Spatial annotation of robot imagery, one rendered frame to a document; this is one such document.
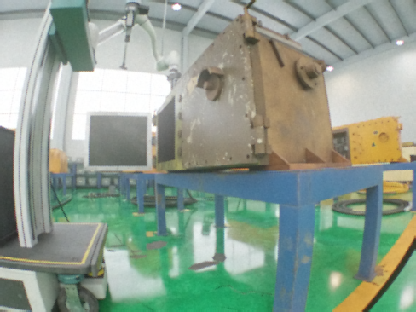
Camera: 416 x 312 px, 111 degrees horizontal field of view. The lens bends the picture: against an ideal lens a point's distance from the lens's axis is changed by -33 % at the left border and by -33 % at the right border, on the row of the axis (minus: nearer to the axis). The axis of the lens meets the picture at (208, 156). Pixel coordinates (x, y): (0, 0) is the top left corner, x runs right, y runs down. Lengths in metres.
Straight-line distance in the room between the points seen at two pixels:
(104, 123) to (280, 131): 1.62
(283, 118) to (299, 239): 0.49
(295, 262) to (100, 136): 1.85
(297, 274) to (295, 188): 0.26
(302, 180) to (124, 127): 1.73
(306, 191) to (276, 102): 0.42
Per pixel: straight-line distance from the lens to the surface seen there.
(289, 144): 0.91
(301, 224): 0.63
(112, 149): 2.04
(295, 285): 0.70
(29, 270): 0.88
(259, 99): 0.72
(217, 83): 0.86
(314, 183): 0.66
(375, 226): 1.25
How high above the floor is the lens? 0.64
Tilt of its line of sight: 4 degrees up
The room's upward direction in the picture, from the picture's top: 1 degrees counter-clockwise
